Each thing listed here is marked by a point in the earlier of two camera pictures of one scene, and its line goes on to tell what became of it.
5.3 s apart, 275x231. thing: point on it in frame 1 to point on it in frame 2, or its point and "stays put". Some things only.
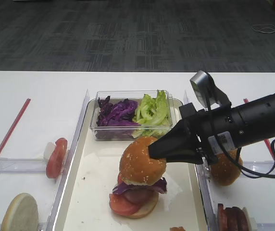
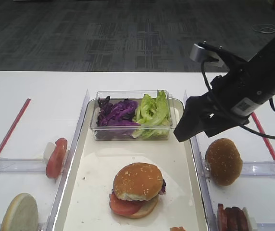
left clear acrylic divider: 55,214 stays put
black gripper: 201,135 to 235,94
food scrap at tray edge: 177,228 stays put
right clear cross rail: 269,167 stays put
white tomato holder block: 48,149 stays put
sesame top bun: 137,167 to 138,181
